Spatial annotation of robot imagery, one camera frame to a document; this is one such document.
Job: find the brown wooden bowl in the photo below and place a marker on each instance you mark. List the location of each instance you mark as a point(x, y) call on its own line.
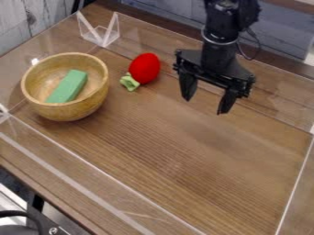
point(43, 77)

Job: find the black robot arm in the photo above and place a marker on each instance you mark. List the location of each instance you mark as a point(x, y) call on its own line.
point(229, 17)

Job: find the green rectangular block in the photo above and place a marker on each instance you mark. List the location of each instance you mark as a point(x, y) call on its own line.
point(69, 88)

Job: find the clear acrylic corner bracket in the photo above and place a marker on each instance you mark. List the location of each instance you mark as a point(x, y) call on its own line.
point(104, 36)

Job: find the blue grey couch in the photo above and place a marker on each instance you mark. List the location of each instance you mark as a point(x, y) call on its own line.
point(284, 29)

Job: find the black stand with cable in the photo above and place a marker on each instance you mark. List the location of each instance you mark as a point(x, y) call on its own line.
point(21, 220)

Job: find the red plush strawberry toy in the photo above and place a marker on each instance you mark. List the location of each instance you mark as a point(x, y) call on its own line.
point(142, 71)

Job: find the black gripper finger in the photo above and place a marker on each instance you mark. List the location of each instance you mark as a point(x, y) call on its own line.
point(189, 85)
point(228, 101)

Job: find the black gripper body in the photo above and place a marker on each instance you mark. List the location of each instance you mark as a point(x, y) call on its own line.
point(214, 65)

